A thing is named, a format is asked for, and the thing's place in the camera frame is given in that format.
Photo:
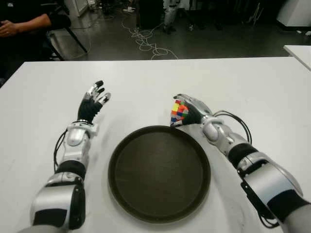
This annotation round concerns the bare person hand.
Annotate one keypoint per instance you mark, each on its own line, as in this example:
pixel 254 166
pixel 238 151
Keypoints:
pixel 8 28

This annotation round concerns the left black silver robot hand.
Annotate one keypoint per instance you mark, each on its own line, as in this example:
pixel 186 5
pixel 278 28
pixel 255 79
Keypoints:
pixel 88 110

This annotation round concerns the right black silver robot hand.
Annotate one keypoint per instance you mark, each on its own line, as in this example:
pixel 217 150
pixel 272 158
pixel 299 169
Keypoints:
pixel 196 111

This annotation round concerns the multicoloured Rubik's cube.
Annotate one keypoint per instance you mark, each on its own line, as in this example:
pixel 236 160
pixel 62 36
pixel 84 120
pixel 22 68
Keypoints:
pixel 178 110

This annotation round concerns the right silver black robot arm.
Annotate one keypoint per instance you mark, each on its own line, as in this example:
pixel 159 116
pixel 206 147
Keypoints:
pixel 211 128

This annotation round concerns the left silver black robot arm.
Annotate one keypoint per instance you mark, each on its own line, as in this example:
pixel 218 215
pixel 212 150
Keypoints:
pixel 75 136

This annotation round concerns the bare person forearm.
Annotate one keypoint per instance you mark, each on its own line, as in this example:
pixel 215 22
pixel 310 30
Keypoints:
pixel 34 23

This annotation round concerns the round dark brown plate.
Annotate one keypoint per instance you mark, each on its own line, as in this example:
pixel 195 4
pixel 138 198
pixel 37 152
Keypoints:
pixel 159 174

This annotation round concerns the seated person black shirt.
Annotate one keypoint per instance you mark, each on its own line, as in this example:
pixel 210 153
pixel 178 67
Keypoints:
pixel 19 7

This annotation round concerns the black chair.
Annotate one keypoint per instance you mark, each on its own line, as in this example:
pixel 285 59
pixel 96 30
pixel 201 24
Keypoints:
pixel 77 40

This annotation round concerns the white glass-front cabinet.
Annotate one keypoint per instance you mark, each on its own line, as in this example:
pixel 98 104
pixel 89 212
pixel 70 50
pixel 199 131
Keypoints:
pixel 77 7

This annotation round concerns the white power strip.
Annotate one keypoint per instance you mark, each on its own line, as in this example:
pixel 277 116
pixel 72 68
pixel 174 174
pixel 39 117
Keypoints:
pixel 128 9

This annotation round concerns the white side table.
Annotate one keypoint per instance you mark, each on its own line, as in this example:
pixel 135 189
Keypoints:
pixel 301 54

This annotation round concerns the white cabinet with black base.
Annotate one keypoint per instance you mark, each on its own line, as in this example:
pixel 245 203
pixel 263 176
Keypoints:
pixel 296 12

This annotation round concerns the white folded metal frame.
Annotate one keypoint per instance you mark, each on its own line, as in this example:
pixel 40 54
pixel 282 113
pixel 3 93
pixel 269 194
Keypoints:
pixel 255 14

